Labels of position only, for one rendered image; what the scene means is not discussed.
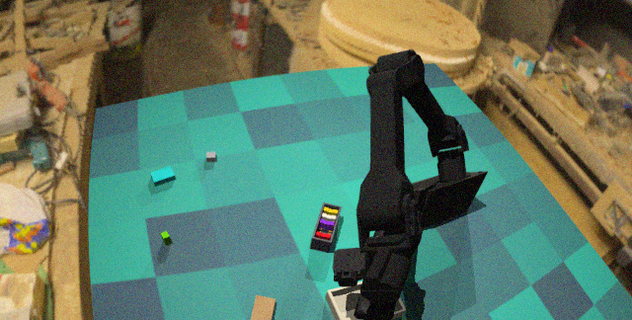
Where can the cyan rectangular block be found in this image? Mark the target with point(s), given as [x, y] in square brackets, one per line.
[162, 176]

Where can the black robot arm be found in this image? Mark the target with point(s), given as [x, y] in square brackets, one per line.
[386, 198]

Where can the small green block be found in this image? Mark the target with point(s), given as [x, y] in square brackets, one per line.
[166, 238]

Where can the beige shallow tray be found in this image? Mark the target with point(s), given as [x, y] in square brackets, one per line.
[342, 302]

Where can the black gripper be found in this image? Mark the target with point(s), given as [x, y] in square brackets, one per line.
[368, 310]

